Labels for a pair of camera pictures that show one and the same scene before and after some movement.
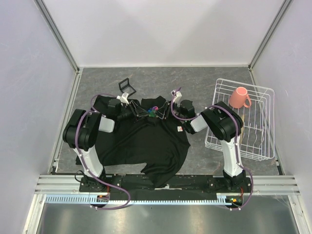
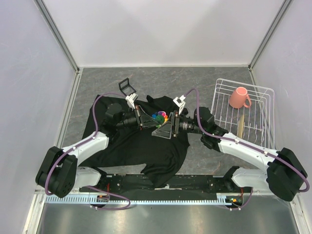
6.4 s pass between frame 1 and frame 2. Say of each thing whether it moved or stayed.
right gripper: moved
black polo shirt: stayed
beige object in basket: stayed
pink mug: stayed
